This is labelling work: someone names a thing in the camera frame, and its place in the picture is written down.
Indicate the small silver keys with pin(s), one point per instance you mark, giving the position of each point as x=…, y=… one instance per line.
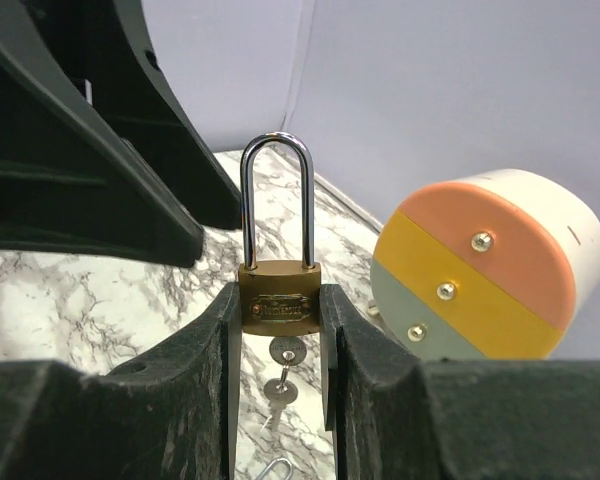
x=288, y=352

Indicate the brass long-shackle padlock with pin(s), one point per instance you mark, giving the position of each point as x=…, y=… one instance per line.
x=278, y=298
x=278, y=468

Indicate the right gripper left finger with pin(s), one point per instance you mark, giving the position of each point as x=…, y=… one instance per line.
x=169, y=413

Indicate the round three-drawer storage box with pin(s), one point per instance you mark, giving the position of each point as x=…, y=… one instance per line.
x=495, y=265

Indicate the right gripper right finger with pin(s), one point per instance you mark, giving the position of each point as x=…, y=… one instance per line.
x=395, y=416

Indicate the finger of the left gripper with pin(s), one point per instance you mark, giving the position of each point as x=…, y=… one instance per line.
x=105, y=49
x=68, y=182

